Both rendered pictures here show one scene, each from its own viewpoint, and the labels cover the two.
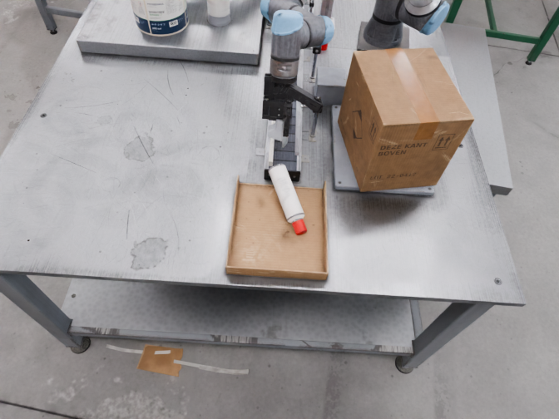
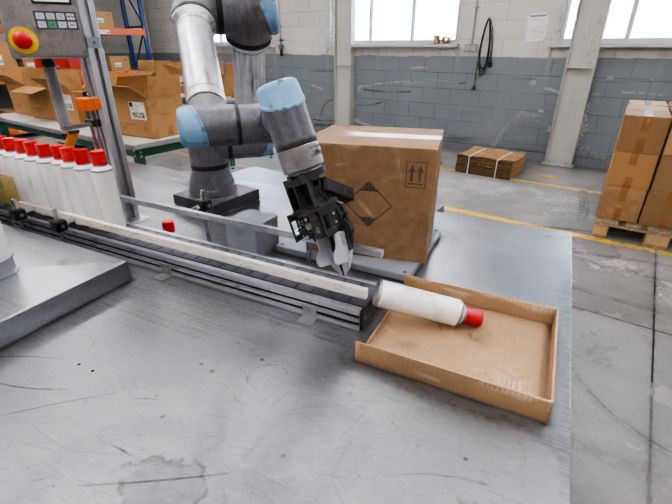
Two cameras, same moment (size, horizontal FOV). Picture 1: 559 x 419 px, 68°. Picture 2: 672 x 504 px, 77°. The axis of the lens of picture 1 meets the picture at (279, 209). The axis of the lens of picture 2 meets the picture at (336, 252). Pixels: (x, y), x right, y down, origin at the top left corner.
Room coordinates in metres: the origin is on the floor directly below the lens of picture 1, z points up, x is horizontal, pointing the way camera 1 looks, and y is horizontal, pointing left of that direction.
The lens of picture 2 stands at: (0.53, 0.64, 1.31)
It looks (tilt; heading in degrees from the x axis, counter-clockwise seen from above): 26 degrees down; 299
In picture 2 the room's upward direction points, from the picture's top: straight up
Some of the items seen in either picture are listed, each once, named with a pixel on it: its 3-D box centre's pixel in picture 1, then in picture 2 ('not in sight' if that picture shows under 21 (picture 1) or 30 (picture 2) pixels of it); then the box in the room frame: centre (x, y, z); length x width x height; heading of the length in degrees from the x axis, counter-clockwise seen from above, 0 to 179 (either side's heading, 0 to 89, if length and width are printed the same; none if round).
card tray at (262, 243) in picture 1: (279, 224); (461, 333); (0.63, 0.00, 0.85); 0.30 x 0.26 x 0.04; 2
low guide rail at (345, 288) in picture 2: (279, 51); (155, 239); (1.33, 0.06, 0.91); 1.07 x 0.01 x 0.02; 2
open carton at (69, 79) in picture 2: not in sight; (78, 97); (3.88, -1.39, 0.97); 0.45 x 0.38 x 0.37; 87
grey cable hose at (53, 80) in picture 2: not in sight; (58, 99); (1.79, -0.06, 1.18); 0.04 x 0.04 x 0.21
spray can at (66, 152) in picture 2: not in sight; (77, 186); (1.63, 0.04, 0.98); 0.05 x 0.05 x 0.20
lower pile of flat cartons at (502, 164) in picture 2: not in sight; (490, 162); (1.30, -4.49, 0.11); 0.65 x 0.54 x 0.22; 171
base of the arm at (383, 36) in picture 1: (385, 25); (211, 177); (1.53, -0.34, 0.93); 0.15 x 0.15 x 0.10
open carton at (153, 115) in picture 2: not in sight; (150, 104); (3.02, -1.34, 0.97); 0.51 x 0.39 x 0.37; 89
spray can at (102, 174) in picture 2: not in sight; (106, 191); (1.53, 0.02, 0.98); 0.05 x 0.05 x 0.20
